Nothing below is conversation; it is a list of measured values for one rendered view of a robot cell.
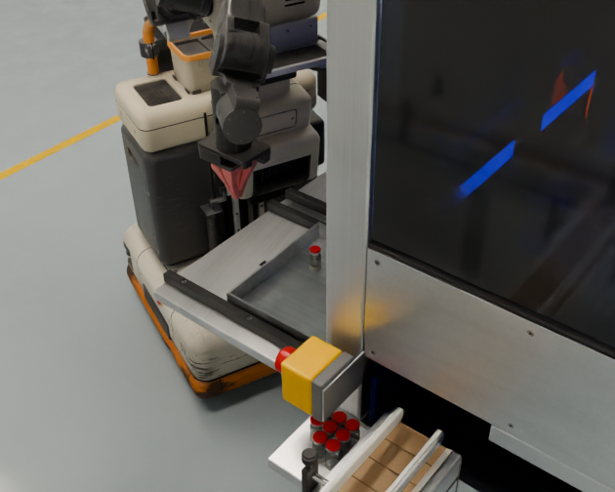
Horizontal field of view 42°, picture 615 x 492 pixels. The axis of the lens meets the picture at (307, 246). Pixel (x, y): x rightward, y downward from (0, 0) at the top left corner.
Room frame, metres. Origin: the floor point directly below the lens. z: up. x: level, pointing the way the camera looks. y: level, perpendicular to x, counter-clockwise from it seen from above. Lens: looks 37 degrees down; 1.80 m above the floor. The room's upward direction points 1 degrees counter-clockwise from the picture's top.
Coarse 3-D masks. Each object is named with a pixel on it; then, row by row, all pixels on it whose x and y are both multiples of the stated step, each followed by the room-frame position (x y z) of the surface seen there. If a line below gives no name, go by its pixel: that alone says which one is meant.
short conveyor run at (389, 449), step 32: (384, 416) 0.74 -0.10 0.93; (352, 448) 0.69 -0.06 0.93; (384, 448) 0.69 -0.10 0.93; (416, 448) 0.69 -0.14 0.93; (448, 448) 0.69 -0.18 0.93; (320, 480) 0.62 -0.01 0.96; (352, 480) 0.64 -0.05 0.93; (384, 480) 0.64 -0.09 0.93; (416, 480) 0.64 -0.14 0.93; (448, 480) 0.65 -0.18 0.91
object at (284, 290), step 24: (312, 240) 1.22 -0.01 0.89; (264, 264) 1.11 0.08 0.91; (288, 264) 1.15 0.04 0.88; (240, 288) 1.06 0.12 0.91; (264, 288) 1.09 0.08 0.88; (288, 288) 1.08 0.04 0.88; (312, 288) 1.08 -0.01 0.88; (264, 312) 0.98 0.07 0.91; (288, 312) 1.02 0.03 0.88; (312, 312) 1.02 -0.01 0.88
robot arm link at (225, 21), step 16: (224, 0) 1.16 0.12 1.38; (240, 0) 1.13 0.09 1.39; (256, 0) 1.14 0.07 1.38; (224, 16) 1.12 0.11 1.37; (240, 16) 1.11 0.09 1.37; (256, 16) 1.12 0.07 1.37; (224, 32) 1.09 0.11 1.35; (240, 32) 1.09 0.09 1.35; (256, 32) 1.12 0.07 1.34; (224, 48) 1.07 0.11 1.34; (240, 48) 1.07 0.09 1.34; (256, 48) 1.08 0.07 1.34; (224, 64) 1.07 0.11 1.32; (240, 64) 1.07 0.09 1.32; (256, 64) 1.08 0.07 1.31
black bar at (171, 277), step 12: (168, 276) 1.10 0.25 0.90; (180, 276) 1.10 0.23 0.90; (180, 288) 1.08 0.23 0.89; (192, 288) 1.07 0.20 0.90; (204, 300) 1.04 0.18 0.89; (216, 300) 1.04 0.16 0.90; (228, 312) 1.01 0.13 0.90; (240, 312) 1.00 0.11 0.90; (240, 324) 0.99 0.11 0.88; (252, 324) 0.97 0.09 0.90; (264, 324) 0.97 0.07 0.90; (264, 336) 0.96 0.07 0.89; (276, 336) 0.94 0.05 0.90; (288, 336) 0.94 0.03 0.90
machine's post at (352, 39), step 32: (352, 0) 0.80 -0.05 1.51; (352, 32) 0.80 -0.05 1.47; (352, 64) 0.80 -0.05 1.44; (352, 96) 0.80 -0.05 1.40; (352, 128) 0.80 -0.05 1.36; (352, 160) 0.80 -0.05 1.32; (352, 192) 0.80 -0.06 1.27; (352, 224) 0.80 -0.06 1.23; (352, 256) 0.79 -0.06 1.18; (352, 288) 0.79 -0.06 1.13; (352, 320) 0.79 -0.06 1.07; (352, 352) 0.79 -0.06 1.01; (352, 416) 0.79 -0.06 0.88
